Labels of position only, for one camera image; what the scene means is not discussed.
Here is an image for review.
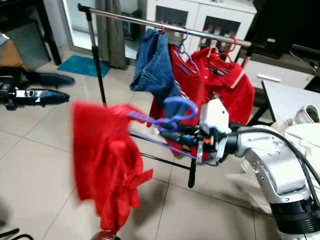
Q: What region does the purple plastic hanger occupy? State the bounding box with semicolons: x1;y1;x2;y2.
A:
175;26;202;73
126;96;221;167

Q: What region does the black desk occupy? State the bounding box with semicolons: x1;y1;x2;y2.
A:
0;0;63;66

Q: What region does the black television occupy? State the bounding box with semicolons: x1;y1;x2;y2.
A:
250;0;320;58

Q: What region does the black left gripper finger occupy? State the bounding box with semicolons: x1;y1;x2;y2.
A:
30;89;71;107
27;73;76;87

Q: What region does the white-framed glass door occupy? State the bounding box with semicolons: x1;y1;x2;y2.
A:
44;0;143;53

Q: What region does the white low drawer unit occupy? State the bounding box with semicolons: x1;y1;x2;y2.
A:
242;57;320;93

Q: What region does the grey curtain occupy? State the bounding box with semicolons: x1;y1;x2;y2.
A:
96;0;127;70

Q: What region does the blue denim garment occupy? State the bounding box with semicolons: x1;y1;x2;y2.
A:
129;28;191;121

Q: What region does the teal floor mat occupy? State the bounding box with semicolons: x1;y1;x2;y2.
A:
56;55;112;78

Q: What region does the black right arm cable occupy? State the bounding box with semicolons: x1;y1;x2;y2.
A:
227;127;320;206

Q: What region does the red garment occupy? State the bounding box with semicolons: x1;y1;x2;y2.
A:
71;100;154;235

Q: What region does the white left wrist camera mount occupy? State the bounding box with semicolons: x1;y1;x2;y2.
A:
0;32;11;49

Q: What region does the metal clothes rack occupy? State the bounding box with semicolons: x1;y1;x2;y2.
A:
77;4;268;189

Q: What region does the white glass-door cabinet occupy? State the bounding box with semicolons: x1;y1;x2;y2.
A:
140;0;263;56

